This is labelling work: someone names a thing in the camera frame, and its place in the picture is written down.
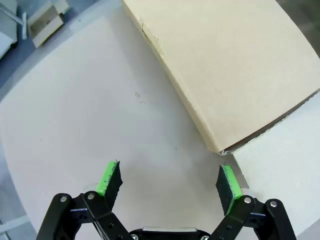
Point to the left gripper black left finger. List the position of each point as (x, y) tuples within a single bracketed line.
[(110, 185)]

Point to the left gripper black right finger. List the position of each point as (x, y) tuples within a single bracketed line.
[(228, 190)]

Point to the brown cardboard shipping box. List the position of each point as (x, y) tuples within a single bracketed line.
[(225, 62)]

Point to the small open cardboard box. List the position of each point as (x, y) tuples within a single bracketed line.
[(45, 22)]

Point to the white stick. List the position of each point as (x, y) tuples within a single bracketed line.
[(24, 25)]

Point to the white cabinet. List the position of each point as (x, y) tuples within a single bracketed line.
[(6, 27)]

